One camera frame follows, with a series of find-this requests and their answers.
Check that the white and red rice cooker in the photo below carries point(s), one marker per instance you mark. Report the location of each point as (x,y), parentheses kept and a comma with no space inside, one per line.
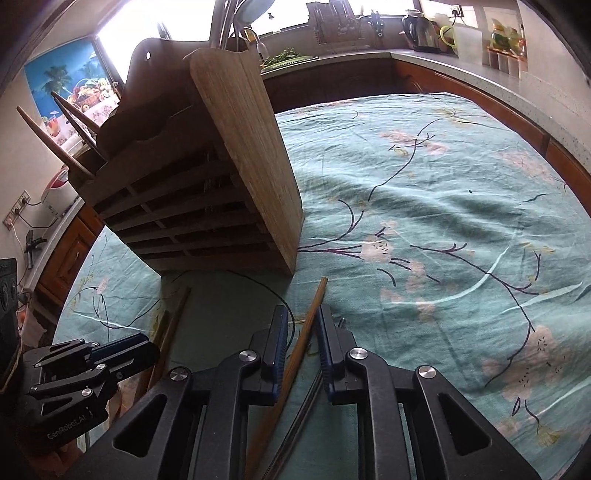
(57,189)

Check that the long metal spoon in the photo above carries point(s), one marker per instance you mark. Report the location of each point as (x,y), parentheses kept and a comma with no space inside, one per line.
(258,9)

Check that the floral teal tablecloth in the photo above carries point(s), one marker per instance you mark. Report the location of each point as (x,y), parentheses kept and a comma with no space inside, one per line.
(415,184)

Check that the dark kitchen tool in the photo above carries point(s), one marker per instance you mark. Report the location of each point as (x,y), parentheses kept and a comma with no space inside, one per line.
(377,23)

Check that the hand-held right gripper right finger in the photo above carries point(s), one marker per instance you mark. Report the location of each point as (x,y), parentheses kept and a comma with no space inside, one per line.
(325,350)

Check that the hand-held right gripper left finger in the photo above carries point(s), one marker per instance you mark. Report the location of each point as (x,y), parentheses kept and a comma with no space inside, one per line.
(279,350)

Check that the fruit print window blind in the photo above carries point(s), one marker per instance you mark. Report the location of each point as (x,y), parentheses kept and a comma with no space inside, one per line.
(60,78)

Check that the grey kitchen countertop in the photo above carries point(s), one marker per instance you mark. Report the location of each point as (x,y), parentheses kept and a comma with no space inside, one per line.
(508,97)

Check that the small wall socket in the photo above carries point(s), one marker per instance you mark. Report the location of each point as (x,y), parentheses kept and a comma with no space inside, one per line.
(457,10)

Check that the white spice jars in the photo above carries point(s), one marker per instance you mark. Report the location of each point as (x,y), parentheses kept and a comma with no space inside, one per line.
(505,63)

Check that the kitchen faucet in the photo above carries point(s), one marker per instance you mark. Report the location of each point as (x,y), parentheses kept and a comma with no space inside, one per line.
(257,42)

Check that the green vegetables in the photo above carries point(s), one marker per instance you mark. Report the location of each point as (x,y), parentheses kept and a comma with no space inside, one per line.
(279,57)

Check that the wooden utensil holder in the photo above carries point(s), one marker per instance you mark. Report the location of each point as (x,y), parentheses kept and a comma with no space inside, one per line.
(221,161)

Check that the wooden knife rack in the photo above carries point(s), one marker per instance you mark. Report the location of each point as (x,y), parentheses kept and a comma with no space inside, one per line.
(334,21)

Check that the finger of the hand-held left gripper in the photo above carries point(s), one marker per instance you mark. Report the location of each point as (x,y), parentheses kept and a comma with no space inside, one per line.
(120,345)
(134,357)

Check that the yellow bottle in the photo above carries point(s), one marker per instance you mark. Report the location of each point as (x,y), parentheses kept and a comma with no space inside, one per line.
(505,34)

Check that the wooden base cabinets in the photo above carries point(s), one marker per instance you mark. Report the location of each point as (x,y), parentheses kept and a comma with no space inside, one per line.
(341,78)

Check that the kitchen window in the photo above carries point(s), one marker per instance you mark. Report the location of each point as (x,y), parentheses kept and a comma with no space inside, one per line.
(184,18)

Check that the dark electric kettle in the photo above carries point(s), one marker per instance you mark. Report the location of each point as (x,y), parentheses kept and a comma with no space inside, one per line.
(420,32)

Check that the wall socket strip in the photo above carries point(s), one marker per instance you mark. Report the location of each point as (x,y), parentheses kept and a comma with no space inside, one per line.
(16,212)

